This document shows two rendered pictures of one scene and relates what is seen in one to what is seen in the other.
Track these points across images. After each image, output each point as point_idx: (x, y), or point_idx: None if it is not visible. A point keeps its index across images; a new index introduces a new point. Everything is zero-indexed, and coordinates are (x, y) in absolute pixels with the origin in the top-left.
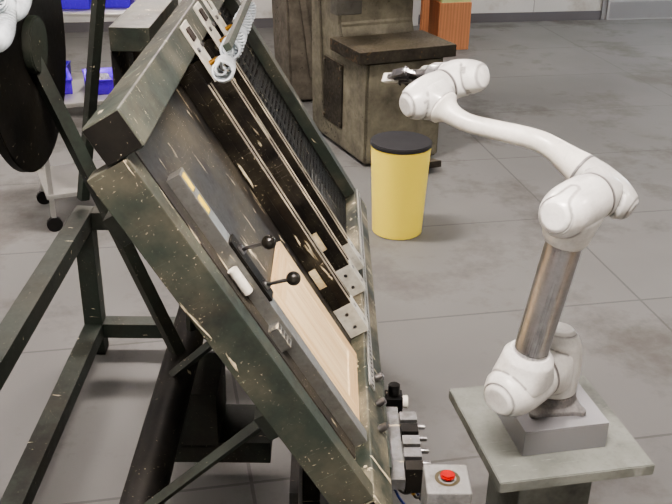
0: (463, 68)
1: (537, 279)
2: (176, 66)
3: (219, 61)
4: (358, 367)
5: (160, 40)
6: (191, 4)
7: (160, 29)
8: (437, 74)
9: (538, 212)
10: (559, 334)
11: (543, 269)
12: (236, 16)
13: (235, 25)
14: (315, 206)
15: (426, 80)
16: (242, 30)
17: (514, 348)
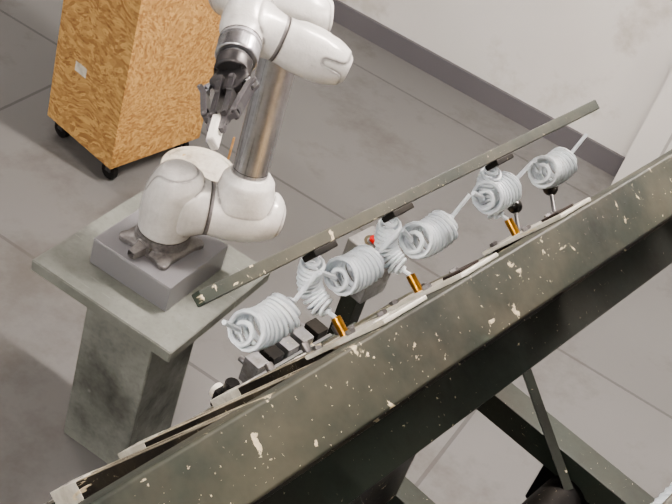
0: (272, 1)
1: (287, 96)
2: (636, 171)
3: (586, 136)
4: None
5: (641, 191)
6: (493, 262)
7: (580, 269)
8: (305, 22)
9: (328, 27)
10: (193, 165)
11: (292, 81)
12: (492, 158)
13: (538, 127)
14: (204, 414)
15: (325, 31)
16: (420, 221)
17: (263, 179)
